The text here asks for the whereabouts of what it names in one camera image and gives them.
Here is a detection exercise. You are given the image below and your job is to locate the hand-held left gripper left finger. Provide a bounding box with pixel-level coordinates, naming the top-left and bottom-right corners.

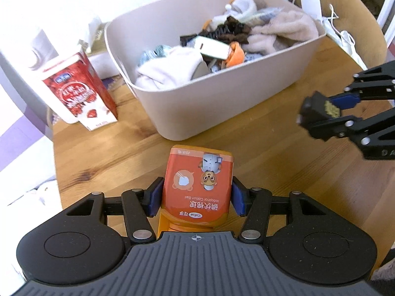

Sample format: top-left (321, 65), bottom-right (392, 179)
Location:
top-left (66, 177), bottom-right (164, 243)

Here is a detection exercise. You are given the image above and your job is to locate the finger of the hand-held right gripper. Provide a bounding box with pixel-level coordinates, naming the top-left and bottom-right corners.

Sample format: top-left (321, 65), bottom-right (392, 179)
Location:
top-left (327, 61), bottom-right (395, 111)
top-left (304, 106), bottom-right (395, 161)

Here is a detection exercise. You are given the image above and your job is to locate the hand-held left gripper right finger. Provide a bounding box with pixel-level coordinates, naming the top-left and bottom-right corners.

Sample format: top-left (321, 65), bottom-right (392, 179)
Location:
top-left (232, 176), bottom-right (331, 242)

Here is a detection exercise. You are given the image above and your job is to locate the small black box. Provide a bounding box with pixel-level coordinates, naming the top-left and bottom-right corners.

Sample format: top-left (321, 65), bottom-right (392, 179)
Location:
top-left (296, 91), bottom-right (343, 133)

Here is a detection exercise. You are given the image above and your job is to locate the orange box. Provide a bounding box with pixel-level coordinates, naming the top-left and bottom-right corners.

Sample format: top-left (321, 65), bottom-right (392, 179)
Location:
top-left (156, 145), bottom-right (235, 232)

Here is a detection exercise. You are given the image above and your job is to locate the beige storage basket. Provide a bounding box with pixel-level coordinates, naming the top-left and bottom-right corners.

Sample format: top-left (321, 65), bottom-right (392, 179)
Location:
top-left (104, 0), bottom-right (328, 141)

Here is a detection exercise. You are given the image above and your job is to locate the orange plush cloth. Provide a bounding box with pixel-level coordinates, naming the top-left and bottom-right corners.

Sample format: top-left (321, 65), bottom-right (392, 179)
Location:
top-left (227, 41), bottom-right (246, 67)

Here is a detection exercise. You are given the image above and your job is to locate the wooden desktop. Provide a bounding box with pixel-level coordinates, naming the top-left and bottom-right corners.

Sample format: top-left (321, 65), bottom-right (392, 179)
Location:
top-left (46, 34), bottom-right (395, 272)

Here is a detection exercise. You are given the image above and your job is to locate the brown capybara plush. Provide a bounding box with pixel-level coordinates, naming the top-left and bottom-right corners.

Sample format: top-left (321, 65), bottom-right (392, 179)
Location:
top-left (290, 0), bottom-right (388, 71)

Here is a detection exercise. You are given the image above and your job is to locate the blue plaid cloth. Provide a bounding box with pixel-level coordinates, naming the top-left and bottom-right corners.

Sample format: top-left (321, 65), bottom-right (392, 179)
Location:
top-left (253, 6), bottom-right (286, 25)

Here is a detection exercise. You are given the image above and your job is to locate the patterned table mat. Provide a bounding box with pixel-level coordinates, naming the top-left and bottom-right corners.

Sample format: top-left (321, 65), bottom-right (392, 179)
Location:
top-left (100, 75), bottom-right (127, 91)

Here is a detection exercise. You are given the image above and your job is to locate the red milk carton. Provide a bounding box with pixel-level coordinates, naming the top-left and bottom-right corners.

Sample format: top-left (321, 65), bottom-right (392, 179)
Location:
top-left (41, 51), bottom-right (119, 131)

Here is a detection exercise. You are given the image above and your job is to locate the dark brown scrunchie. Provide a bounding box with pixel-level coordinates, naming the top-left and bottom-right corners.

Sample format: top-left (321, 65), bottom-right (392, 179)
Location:
top-left (199, 15), bottom-right (250, 45)

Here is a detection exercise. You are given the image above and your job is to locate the white flat box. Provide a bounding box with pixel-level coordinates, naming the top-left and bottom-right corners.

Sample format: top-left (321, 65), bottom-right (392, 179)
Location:
top-left (193, 35), bottom-right (230, 60)

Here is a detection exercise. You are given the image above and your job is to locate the green scrunchie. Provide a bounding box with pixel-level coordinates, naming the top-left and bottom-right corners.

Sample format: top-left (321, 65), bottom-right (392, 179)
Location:
top-left (137, 45), bottom-right (173, 67)

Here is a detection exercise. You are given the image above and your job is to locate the purple headboard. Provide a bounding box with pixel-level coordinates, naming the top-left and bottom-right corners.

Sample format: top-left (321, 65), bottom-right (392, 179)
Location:
top-left (0, 99), bottom-right (54, 173)

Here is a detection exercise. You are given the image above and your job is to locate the tissue pack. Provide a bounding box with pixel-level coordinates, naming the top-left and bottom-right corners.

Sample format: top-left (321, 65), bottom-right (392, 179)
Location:
top-left (79, 15), bottom-right (112, 56)

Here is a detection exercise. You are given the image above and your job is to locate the white thermos bottle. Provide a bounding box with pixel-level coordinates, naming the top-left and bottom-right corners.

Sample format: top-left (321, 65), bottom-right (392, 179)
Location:
top-left (0, 26), bottom-right (84, 121)

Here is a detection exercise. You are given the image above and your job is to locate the white chair frame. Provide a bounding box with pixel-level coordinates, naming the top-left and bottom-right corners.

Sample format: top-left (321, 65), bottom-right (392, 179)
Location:
top-left (375, 0), bottom-right (395, 47)

